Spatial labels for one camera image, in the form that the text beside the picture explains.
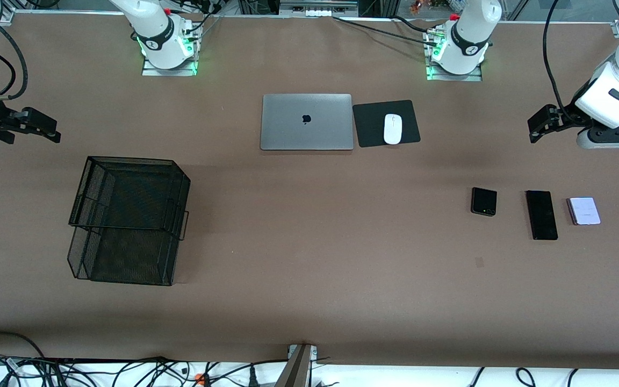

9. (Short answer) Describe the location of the black slab smartphone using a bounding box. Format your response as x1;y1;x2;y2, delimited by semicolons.
525;190;559;241

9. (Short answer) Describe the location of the white flip phone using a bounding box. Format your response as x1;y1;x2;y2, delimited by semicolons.
567;197;602;226

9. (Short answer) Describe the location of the black flip phone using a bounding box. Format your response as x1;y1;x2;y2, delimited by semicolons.
471;187;498;217

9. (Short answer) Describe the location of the black mesh two-tier tray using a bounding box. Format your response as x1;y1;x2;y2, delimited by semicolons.
68;156;191;286

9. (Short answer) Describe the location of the white computer mouse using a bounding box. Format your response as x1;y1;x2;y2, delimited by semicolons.
384;113;402;145

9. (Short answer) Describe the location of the black mouse pad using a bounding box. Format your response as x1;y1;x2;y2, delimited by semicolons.
352;99;421;148

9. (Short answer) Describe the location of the silver closed laptop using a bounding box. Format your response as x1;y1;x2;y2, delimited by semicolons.
260;94;354;151

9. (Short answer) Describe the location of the white power strip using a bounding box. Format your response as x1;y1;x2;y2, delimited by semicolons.
279;0;359;17

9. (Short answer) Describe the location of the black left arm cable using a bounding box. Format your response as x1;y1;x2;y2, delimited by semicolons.
542;0;579;111

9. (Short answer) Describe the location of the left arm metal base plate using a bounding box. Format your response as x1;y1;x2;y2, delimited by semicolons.
426;54;483;82

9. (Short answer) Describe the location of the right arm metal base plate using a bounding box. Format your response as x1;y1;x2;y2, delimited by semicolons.
142;51;199;77

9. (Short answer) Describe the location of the long black table cable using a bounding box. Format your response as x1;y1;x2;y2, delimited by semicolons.
332;16;440;47

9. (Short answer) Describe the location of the grey metal camera post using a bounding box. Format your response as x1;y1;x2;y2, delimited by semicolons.
275;344;319;387

